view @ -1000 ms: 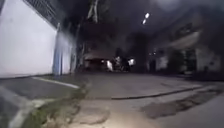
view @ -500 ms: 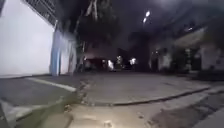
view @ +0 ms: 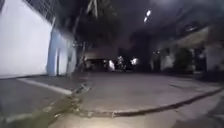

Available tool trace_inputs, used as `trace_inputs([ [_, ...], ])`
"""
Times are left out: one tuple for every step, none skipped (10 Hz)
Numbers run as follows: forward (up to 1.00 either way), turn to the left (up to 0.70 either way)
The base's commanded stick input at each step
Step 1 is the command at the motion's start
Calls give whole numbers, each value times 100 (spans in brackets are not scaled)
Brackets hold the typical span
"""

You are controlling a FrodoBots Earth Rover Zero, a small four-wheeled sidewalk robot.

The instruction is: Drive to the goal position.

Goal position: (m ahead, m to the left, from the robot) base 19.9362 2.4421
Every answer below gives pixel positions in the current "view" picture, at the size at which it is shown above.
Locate white wall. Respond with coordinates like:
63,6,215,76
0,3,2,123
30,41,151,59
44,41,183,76
0,0,54,80

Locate white painted lines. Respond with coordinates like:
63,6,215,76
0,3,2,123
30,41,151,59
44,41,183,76
0,77,74,125

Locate weedy kerb strip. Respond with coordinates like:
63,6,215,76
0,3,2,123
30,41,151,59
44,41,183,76
24,81,94,128

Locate low dark building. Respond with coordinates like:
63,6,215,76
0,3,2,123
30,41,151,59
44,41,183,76
83,45,118,72

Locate dark bush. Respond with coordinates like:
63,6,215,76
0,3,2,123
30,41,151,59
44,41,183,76
173,46,194,75

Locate tall dark trees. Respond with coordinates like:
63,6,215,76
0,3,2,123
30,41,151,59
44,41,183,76
64,0,148,72

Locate grey asphalt road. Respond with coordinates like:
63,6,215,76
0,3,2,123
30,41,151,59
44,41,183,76
48,70,224,128

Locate blue gate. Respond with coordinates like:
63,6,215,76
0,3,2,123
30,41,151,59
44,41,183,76
45,28,78,77

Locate building with pale canopy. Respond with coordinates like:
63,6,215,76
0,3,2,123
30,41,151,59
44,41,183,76
149,23,224,81

